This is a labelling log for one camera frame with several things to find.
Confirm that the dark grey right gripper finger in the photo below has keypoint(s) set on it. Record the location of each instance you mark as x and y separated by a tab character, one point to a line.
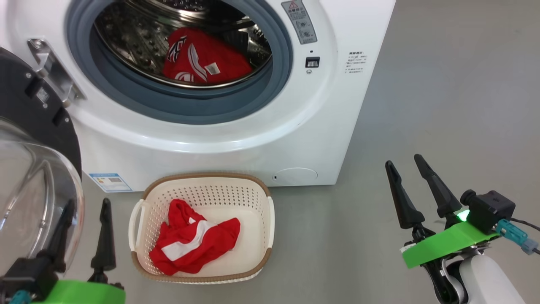
441	194
405	207

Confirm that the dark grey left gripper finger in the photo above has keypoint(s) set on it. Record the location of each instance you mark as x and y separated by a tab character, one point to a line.
61	240
105	245

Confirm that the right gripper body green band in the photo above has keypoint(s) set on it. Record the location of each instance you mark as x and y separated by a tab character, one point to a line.
447	247

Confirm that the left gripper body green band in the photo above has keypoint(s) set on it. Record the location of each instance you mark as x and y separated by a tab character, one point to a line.
84	295

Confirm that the red shorts white stripe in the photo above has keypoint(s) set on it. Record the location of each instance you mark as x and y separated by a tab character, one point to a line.
211	236

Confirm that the black round glass washer door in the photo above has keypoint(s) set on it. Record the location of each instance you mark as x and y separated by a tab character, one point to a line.
25	97

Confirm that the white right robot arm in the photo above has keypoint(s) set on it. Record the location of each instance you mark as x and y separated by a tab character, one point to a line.
485	283

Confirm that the white front-load washing machine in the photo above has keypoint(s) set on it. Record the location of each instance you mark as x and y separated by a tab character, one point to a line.
316	126

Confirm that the grey rubber door gasket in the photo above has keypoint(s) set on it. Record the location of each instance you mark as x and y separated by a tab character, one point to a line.
190	105

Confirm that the metal door hinge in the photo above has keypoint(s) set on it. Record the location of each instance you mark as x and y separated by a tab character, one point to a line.
55	71

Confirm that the black door latch socket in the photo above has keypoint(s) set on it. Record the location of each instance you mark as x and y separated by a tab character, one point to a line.
312	62

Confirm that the stainless steel washing machine drum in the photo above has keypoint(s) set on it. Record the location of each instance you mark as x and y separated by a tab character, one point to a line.
126	38

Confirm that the blue energy label sticker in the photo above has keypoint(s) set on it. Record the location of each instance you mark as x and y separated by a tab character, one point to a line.
110	182

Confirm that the round white filter cover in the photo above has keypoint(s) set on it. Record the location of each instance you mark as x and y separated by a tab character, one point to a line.
295	175

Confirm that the cream laundry basket brown rim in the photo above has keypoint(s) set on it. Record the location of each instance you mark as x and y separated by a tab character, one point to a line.
219	194

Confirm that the grey warning sticker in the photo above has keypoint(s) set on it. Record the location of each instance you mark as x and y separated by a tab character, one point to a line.
299	21

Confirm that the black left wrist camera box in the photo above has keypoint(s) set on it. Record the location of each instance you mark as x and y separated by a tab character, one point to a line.
29	274

